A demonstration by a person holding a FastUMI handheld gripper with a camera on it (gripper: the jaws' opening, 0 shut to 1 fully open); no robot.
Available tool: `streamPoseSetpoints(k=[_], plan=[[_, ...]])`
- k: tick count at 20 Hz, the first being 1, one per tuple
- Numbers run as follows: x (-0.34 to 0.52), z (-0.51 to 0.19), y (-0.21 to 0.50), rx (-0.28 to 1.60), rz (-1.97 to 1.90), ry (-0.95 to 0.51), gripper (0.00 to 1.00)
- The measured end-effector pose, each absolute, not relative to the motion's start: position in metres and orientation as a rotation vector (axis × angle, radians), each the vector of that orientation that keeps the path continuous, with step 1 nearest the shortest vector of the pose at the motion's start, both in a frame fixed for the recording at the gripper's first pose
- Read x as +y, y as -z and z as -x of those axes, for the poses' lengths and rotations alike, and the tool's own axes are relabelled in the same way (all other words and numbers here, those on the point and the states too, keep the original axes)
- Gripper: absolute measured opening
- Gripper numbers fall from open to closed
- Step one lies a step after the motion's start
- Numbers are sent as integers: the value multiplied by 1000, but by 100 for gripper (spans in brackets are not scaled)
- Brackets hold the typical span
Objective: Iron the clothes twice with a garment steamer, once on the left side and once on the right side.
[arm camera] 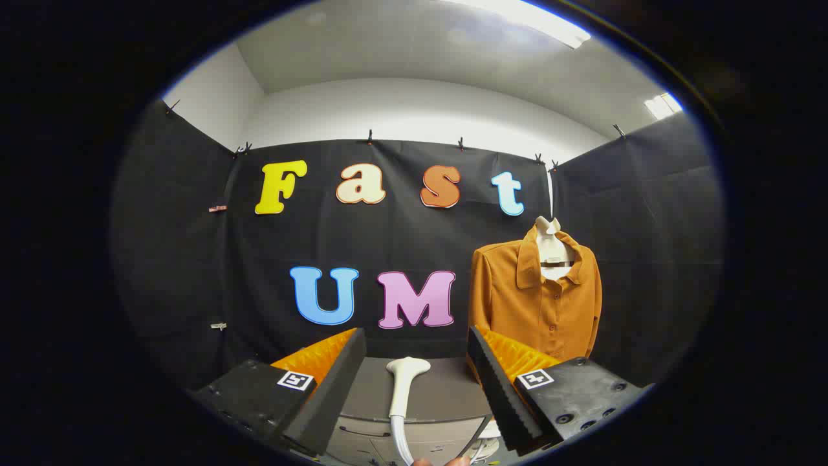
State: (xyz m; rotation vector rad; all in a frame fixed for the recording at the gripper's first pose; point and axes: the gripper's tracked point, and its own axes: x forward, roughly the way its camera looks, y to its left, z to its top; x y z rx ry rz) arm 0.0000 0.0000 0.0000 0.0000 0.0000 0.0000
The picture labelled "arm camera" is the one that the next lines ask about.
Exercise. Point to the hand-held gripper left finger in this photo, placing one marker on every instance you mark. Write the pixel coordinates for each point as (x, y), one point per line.
(330, 395)

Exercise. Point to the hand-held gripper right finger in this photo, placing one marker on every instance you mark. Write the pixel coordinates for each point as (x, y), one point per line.
(498, 395)

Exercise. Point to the white garment steamer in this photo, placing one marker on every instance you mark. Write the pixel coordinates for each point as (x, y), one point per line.
(406, 372)

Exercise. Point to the orange button shirt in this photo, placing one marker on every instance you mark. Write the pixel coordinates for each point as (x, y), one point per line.
(517, 304)

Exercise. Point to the white clothes hanger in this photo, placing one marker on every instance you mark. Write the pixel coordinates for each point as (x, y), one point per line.
(550, 249)

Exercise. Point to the row of black cloth clips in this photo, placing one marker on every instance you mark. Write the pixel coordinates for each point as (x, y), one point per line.
(370, 137)

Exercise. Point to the small ceiling light panel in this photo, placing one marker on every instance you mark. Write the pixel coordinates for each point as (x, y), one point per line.
(662, 105)

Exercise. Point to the long ceiling light panel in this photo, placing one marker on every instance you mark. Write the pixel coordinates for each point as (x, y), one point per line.
(537, 19)

